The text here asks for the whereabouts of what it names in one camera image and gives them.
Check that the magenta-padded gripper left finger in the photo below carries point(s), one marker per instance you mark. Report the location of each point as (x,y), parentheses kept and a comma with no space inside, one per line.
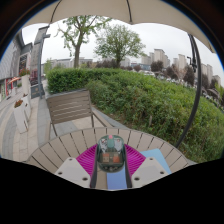
(75,171)

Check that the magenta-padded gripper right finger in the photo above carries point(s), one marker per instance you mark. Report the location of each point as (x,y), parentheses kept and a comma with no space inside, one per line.
(148,171)

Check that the blue square mouse pad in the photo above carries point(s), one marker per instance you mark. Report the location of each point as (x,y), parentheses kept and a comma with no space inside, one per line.
(156,156)

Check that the brown slatted outdoor chair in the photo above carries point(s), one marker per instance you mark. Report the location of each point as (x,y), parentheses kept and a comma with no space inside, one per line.
(70,106)

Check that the green trimmed hedge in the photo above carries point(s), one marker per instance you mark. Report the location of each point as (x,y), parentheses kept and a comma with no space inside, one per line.
(160,106)

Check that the white planter with orange flowers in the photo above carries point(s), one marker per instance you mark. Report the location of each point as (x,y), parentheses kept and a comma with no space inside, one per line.
(20,118)

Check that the dark curved umbrella pole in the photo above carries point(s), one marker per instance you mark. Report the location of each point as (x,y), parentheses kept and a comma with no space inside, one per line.
(196,93)

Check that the white planter with red flowers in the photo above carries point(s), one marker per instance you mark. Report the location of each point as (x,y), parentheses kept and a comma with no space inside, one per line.
(25,85)

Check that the distant apartment buildings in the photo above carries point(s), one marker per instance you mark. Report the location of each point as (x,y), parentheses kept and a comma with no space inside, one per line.
(160,58)

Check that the tall grey sign pillar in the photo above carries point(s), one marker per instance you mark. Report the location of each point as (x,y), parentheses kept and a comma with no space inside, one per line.
(36,60)

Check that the tall thin-trunk tree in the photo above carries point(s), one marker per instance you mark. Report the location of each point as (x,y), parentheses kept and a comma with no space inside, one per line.
(77,46)

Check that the grey storefront building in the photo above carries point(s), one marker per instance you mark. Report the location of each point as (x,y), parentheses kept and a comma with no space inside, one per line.
(10,63)

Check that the round leafy tree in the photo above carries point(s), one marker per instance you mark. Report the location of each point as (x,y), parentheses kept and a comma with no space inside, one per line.
(118,43)

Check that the beige patio umbrella canopy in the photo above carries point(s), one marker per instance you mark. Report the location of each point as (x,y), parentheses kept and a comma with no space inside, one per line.
(100,8)

